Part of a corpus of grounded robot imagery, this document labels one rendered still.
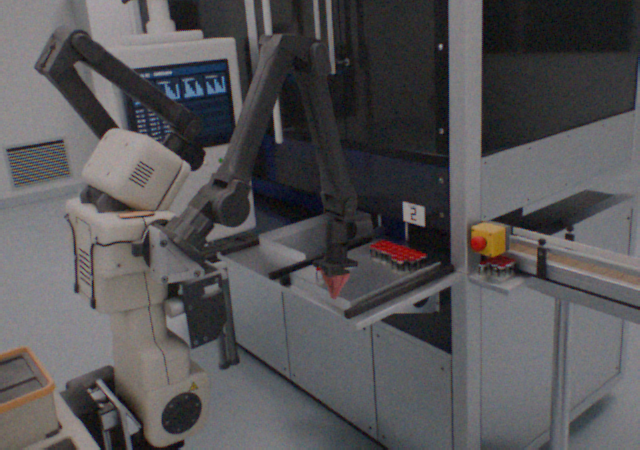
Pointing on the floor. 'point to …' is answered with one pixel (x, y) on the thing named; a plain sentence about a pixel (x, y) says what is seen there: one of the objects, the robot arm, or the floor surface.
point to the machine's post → (465, 198)
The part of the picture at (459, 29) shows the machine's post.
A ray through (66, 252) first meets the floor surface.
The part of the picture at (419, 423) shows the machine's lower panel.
